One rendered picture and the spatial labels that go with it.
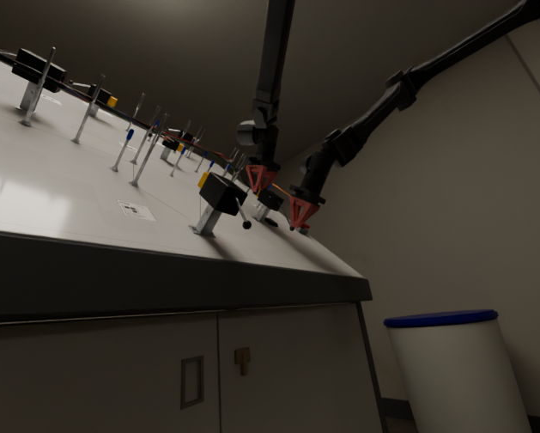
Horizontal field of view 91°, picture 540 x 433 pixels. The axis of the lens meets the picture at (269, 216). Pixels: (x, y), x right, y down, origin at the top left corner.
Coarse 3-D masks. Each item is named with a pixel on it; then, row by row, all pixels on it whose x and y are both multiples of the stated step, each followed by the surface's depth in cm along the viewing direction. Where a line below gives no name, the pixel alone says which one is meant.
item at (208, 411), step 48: (0, 336) 22; (48, 336) 25; (96, 336) 28; (144, 336) 31; (192, 336) 36; (0, 384) 22; (48, 384) 24; (96, 384) 26; (144, 384) 30; (192, 384) 35; (0, 432) 21; (48, 432) 23; (96, 432) 25; (144, 432) 28; (192, 432) 32
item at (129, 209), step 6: (120, 204) 38; (126, 204) 39; (132, 204) 41; (138, 204) 42; (126, 210) 38; (132, 210) 39; (138, 210) 40; (144, 210) 41; (150, 210) 42; (132, 216) 37; (138, 216) 38; (144, 216) 39; (150, 216) 40
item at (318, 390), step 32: (224, 320) 41; (256, 320) 46; (288, 320) 53; (320, 320) 62; (352, 320) 76; (224, 352) 39; (256, 352) 44; (288, 352) 50; (320, 352) 58; (352, 352) 70; (224, 384) 38; (256, 384) 42; (288, 384) 48; (320, 384) 55; (352, 384) 65; (224, 416) 36; (256, 416) 40; (288, 416) 45; (320, 416) 52; (352, 416) 61
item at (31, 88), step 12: (24, 60) 49; (36, 60) 50; (12, 72) 49; (24, 72) 50; (48, 72) 51; (60, 72) 52; (36, 84) 52; (48, 84) 52; (24, 96) 53; (24, 108) 53
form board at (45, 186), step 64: (0, 64) 80; (0, 128) 40; (64, 128) 57; (0, 192) 26; (64, 192) 33; (128, 192) 44; (192, 192) 66; (192, 256) 36; (256, 256) 49; (320, 256) 79
